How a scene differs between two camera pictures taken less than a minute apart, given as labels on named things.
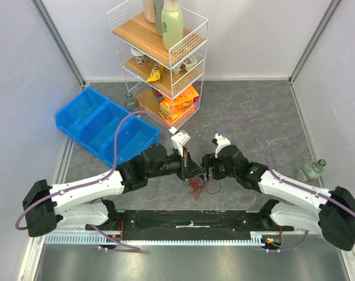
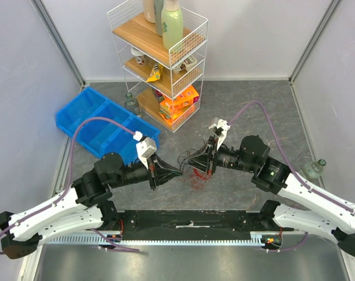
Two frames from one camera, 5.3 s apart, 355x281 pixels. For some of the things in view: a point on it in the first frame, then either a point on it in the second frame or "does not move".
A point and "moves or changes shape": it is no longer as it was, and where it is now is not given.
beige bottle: [149, 11] does not move
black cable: [219, 188] moves or changes shape
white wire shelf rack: [167, 84] does not move
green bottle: [172, 24] does not move
